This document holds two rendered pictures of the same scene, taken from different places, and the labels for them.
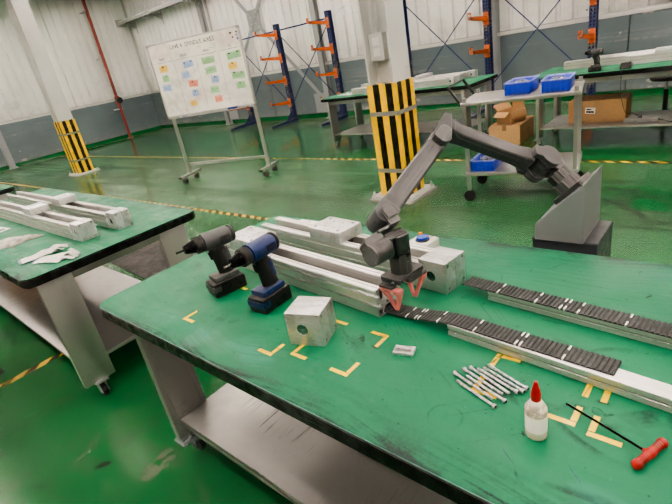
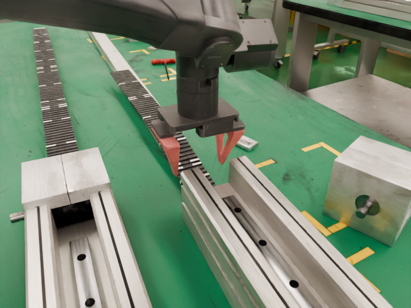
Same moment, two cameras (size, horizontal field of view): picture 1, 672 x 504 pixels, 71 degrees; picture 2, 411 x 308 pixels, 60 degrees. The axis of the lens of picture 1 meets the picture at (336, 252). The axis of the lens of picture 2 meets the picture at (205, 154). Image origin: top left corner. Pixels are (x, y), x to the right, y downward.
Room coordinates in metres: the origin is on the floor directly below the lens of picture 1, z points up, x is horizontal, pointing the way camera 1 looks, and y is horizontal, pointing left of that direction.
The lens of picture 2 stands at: (1.52, -0.02, 1.14)
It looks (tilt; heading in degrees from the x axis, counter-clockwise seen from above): 33 degrees down; 196
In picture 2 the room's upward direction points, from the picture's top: straight up
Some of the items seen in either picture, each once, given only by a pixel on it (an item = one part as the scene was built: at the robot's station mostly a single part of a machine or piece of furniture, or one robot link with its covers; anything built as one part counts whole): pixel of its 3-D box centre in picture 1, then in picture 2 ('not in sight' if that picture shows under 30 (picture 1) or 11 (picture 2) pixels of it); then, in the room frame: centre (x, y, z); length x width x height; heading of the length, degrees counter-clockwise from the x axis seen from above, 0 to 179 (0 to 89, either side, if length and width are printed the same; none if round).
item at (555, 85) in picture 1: (517, 135); not in sight; (4.01, -1.74, 0.50); 1.03 x 0.55 x 1.01; 57
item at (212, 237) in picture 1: (211, 264); not in sight; (1.44, 0.41, 0.89); 0.20 x 0.08 x 0.22; 122
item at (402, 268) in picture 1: (400, 263); (197, 98); (1.08, -0.16, 0.94); 0.10 x 0.07 x 0.07; 130
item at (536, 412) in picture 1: (535, 408); not in sight; (0.62, -0.29, 0.84); 0.04 x 0.04 x 0.12
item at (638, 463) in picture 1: (607, 427); (166, 69); (0.59, -0.40, 0.79); 0.16 x 0.08 x 0.02; 25
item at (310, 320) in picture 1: (313, 318); (372, 192); (1.08, 0.09, 0.83); 0.11 x 0.10 x 0.10; 154
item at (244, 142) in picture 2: (404, 350); (243, 142); (0.92, -0.12, 0.78); 0.05 x 0.03 x 0.01; 62
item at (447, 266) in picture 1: (444, 267); (62, 203); (1.22, -0.30, 0.83); 0.12 x 0.09 x 0.10; 130
